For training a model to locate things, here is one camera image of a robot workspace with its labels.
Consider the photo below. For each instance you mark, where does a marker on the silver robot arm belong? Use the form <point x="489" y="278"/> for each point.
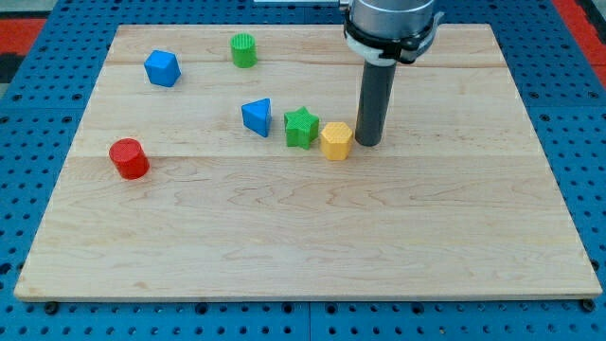
<point x="385" y="32"/>

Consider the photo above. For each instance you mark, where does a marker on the yellow hexagon block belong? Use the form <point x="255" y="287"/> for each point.
<point x="336" y="141"/>

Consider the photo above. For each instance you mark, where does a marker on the green star block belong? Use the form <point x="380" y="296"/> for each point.
<point x="301" y="128"/>

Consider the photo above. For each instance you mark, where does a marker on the blue triangle block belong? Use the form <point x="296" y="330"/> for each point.
<point x="257" y="116"/>

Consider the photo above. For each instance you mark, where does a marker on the wooden board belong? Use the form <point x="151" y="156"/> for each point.
<point x="457" y="202"/>

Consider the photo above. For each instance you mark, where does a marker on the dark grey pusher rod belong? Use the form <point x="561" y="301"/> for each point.
<point x="376" y="86"/>

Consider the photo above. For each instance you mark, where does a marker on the green cylinder block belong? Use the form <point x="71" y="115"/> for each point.
<point x="243" y="50"/>

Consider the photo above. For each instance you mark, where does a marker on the blue cube block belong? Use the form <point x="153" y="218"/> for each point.
<point x="162" y="68"/>

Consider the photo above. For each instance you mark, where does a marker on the red cylinder block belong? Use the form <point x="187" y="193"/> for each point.
<point x="129" y="158"/>

